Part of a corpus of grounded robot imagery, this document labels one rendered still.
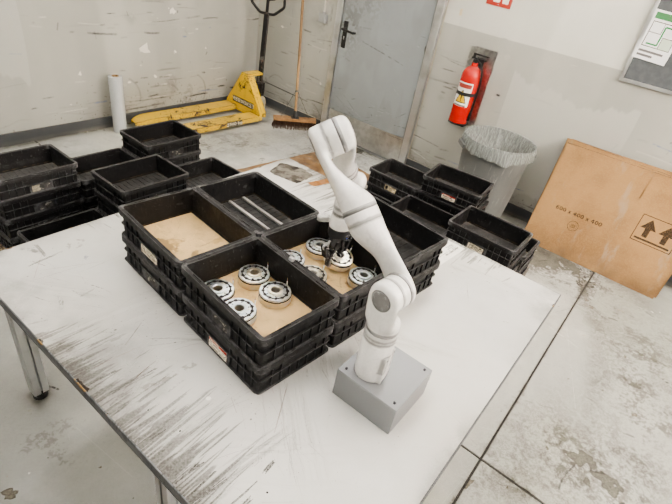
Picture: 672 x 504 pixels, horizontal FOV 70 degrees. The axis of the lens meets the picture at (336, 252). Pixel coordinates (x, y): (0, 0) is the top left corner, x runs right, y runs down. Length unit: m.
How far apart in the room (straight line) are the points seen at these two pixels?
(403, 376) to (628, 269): 2.88
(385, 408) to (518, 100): 3.28
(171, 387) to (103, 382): 0.18
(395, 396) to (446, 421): 0.21
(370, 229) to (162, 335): 0.77
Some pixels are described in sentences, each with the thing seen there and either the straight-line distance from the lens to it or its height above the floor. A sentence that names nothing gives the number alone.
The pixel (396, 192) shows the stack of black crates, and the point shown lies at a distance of 3.33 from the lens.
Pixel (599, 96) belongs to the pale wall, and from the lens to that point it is 4.10.
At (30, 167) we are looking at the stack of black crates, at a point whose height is 0.49.
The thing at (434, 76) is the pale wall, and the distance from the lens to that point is 4.52.
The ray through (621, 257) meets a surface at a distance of 4.08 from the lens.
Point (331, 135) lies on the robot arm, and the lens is 1.19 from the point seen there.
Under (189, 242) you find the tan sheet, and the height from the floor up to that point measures 0.83.
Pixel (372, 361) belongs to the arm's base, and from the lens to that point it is 1.32.
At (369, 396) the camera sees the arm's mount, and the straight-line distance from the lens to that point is 1.37.
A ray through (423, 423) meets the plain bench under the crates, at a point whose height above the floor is 0.70.
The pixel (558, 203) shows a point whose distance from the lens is 4.08.
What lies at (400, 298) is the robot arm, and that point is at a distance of 1.18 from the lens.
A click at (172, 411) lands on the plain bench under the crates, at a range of 1.42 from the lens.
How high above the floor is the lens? 1.83
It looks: 34 degrees down
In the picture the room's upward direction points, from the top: 11 degrees clockwise
